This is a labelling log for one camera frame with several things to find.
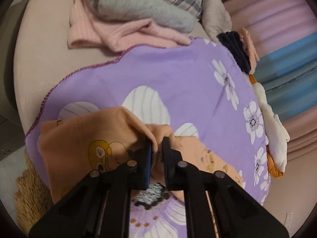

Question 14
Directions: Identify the pink ribbed garment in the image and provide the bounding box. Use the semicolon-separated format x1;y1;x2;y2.
67;0;196;52

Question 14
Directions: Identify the purple floral blanket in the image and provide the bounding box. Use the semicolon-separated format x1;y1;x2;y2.
25;37;273;238

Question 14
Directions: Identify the blue curtain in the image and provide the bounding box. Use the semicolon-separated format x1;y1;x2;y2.
255;33;317;127

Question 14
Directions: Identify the beige bed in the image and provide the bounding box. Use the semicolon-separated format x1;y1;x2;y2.
11;0;295;238

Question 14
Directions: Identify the white and orange plush toy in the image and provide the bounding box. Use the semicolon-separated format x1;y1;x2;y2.
248;74;290;179

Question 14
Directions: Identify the orange cartoon print garment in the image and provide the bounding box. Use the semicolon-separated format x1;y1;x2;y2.
38;106;246;205

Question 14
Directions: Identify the dark navy garment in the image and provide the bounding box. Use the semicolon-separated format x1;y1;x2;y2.
217;31;252;75

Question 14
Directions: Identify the peach garment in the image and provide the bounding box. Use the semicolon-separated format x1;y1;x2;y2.
239;28;260;75

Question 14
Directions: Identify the grey fleece garment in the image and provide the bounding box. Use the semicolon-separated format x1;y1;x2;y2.
77;0;199;34

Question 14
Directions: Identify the pink curtain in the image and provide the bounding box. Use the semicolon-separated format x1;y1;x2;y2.
222;0;317;161

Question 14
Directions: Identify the tan fluffy rug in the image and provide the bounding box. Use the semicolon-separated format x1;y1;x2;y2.
13;149;53;231

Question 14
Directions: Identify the grey quilted cloth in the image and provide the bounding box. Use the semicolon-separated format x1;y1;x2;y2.
202;0;233;42

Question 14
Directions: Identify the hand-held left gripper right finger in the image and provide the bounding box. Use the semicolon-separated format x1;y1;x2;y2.
162;136;290;238

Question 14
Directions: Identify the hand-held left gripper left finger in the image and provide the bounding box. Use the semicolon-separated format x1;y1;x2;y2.
28;137;153;238

